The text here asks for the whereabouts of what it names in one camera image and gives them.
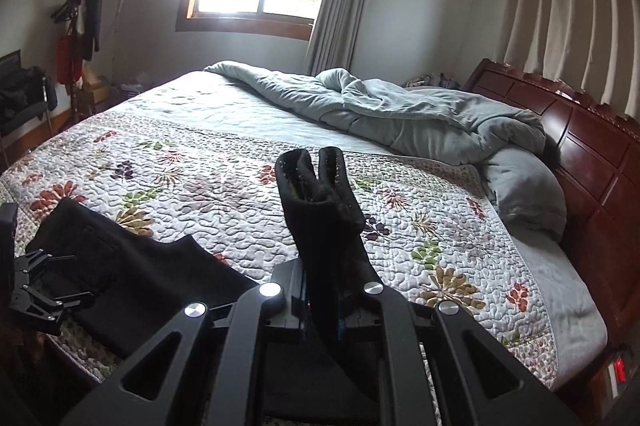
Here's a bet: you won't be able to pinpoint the black chair with clothes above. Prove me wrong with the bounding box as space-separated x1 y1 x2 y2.
0 50 58 167

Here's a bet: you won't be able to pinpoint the dark red wooden headboard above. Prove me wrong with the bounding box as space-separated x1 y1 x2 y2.
464 60 639 347

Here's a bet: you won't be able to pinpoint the cream striped curtain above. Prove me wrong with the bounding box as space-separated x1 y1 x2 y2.
496 0 639 118

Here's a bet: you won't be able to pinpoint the wooden coat rack with clothes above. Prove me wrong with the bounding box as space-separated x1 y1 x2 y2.
50 0 103 130

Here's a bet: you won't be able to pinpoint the grey bed sheet mattress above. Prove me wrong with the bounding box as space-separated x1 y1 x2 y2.
110 72 608 389

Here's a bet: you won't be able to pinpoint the bedside clutter items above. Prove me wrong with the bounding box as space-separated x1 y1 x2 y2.
402 72 461 90

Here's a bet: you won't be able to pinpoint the grey pillow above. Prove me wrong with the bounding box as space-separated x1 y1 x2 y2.
480 146 567 242

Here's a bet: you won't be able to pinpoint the black pants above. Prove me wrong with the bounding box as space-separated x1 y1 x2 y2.
26 147 378 358

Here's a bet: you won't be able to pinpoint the grey-green crumpled duvet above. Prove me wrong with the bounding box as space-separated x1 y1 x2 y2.
205 60 546 166

